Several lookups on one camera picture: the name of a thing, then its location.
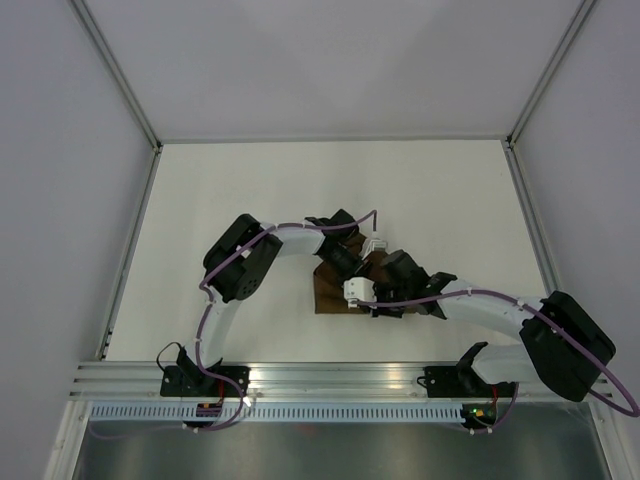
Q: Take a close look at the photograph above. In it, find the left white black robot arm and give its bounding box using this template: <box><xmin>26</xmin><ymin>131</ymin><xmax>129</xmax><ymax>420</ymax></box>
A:
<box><xmin>176</xmin><ymin>209</ymin><xmax>377</xmax><ymax>396</ymax></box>

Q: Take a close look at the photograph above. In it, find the left aluminium frame post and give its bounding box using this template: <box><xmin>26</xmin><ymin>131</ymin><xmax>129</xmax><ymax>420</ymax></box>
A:
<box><xmin>67</xmin><ymin>0</ymin><xmax>164</xmax><ymax>151</ymax></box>

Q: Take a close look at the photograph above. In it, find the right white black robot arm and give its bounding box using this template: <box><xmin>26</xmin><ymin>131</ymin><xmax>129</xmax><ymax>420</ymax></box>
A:
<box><xmin>373</xmin><ymin>250</ymin><xmax>616</xmax><ymax>402</ymax></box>

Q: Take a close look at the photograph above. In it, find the right aluminium frame post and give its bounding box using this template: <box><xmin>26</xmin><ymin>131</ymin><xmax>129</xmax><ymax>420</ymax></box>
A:
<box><xmin>505</xmin><ymin>0</ymin><xmax>601</xmax><ymax>147</ymax></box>

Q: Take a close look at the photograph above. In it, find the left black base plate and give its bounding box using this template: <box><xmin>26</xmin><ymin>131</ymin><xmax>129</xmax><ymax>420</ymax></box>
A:
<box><xmin>160</xmin><ymin>365</ymin><xmax>251</xmax><ymax>398</ymax></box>

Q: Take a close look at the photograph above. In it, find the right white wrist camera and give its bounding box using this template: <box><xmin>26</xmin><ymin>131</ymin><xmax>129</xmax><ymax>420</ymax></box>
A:
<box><xmin>343</xmin><ymin>277</ymin><xmax>376</xmax><ymax>308</ymax></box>

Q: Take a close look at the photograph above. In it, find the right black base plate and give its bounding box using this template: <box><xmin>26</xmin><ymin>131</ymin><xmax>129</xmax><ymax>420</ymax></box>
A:
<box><xmin>416</xmin><ymin>365</ymin><xmax>515</xmax><ymax>400</ymax></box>

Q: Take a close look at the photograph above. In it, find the aluminium frame post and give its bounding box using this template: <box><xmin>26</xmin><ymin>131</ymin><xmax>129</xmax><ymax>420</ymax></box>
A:
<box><xmin>505</xmin><ymin>0</ymin><xmax>601</xmax><ymax>147</ymax></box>
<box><xmin>67</xmin><ymin>0</ymin><xmax>164</xmax><ymax>151</ymax></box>

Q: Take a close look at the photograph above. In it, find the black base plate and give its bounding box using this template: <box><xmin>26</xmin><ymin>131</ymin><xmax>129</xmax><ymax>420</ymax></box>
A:
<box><xmin>160</xmin><ymin>365</ymin><xmax>251</xmax><ymax>398</ymax></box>
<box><xmin>416</xmin><ymin>365</ymin><xmax>515</xmax><ymax>400</ymax></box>

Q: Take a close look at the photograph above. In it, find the white slotted cable duct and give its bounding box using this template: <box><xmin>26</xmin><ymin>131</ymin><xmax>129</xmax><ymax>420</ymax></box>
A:
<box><xmin>90</xmin><ymin>402</ymin><xmax>463</xmax><ymax>423</ymax></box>

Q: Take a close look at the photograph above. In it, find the brown cloth napkin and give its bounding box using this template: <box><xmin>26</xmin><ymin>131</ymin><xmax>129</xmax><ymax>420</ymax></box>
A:
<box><xmin>312</xmin><ymin>232</ymin><xmax>431</xmax><ymax>316</ymax></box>

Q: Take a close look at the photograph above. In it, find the aluminium mounting rail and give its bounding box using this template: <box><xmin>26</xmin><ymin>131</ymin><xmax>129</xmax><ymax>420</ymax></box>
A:
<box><xmin>69</xmin><ymin>362</ymin><xmax>615</xmax><ymax>401</ymax></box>

